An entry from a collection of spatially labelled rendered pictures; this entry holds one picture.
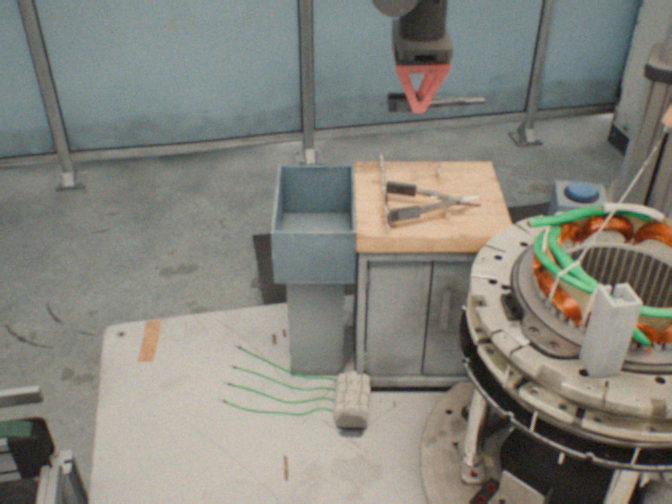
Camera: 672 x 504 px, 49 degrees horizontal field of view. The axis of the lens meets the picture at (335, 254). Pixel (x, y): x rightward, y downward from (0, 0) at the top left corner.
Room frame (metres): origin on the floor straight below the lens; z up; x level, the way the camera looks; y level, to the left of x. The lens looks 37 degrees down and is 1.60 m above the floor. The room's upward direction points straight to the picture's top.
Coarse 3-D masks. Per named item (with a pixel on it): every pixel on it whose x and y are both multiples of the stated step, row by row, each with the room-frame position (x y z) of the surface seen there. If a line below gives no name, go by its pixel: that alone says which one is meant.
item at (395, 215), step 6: (390, 210) 0.76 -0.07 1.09; (396, 210) 0.76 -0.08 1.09; (402, 210) 0.76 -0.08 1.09; (408, 210) 0.76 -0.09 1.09; (414, 210) 0.76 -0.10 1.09; (420, 210) 0.77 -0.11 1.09; (390, 216) 0.76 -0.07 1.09; (396, 216) 0.76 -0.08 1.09; (402, 216) 0.76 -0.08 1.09; (408, 216) 0.76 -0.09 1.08; (414, 216) 0.76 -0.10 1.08
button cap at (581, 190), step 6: (570, 186) 0.90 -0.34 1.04; (576, 186) 0.90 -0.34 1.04; (582, 186) 0.90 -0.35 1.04; (588, 186) 0.90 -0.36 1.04; (594, 186) 0.90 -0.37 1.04; (570, 192) 0.89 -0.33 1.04; (576, 192) 0.88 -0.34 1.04; (582, 192) 0.88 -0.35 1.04; (588, 192) 0.88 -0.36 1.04; (594, 192) 0.88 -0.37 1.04; (582, 198) 0.88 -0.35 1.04; (588, 198) 0.88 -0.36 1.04
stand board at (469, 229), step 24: (360, 168) 0.91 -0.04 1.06; (384, 168) 0.91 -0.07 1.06; (408, 168) 0.91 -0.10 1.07; (432, 168) 0.91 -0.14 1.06; (456, 168) 0.91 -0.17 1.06; (480, 168) 0.91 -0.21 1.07; (360, 192) 0.85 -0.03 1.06; (456, 192) 0.85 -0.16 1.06; (480, 192) 0.85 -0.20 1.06; (360, 216) 0.79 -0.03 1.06; (432, 216) 0.79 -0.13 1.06; (456, 216) 0.79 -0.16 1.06; (480, 216) 0.79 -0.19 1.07; (504, 216) 0.79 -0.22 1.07; (360, 240) 0.75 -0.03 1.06; (384, 240) 0.75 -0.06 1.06; (408, 240) 0.74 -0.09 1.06; (432, 240) 0.74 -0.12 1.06; (456, 240) 0.74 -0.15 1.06; (480, 240) 0.74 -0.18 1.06
